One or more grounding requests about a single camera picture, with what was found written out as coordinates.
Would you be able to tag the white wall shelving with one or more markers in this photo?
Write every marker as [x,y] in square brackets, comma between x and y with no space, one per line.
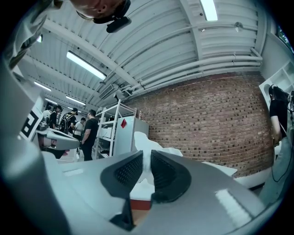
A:
[283,78]

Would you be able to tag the black head-mounted camera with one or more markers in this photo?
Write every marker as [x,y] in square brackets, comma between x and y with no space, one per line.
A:
[118,24]

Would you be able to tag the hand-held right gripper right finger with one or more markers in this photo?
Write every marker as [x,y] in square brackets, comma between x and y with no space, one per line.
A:
[170,176]

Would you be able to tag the white item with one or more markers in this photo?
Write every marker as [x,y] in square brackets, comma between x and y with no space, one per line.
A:
[143,142]

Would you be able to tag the white cabinet with red sticker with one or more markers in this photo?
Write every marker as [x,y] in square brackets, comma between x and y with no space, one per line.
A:
[137,128]

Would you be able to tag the person's patterned shirt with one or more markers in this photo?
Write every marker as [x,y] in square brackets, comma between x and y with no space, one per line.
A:
[25,29]

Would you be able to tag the ceiling air vent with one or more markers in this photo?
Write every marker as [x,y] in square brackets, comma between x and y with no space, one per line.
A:
[106,91]

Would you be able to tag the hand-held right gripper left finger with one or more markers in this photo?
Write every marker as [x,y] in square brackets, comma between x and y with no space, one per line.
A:
[124,171]

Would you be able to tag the person's face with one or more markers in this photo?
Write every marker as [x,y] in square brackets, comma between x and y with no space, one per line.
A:
[94,7]

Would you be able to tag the white ceiling pipes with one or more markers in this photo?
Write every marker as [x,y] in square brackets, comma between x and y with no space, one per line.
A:
[206,66]

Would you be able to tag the white and red box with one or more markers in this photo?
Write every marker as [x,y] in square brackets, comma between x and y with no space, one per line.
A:
[69,156]

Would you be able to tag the long ceiling light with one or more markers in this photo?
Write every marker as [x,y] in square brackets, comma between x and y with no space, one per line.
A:
[208,9]
[42,86]
[51,101]
[75,100]
[86,65]

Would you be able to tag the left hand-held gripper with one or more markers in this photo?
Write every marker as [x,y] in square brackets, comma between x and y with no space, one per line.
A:
[16,103]

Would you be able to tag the white metal shelf rack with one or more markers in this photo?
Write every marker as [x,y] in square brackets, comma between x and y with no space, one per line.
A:
[104,125]

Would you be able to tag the small bottle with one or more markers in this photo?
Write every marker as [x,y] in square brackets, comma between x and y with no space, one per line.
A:
[139,114]

